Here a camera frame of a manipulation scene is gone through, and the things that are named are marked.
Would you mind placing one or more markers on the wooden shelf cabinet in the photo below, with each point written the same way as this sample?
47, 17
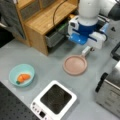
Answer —
43, 20

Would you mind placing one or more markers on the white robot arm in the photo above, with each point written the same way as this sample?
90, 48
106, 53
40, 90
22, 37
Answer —
89, 10

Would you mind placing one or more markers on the teal bowl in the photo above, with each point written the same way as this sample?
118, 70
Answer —
21, 69

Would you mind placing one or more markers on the silver toaster oven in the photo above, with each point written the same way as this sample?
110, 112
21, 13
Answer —
108, 90

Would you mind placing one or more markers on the orange carrot toy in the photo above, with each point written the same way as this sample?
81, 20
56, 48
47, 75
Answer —
22, 77

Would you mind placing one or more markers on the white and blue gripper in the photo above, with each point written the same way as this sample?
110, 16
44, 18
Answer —
85, 34

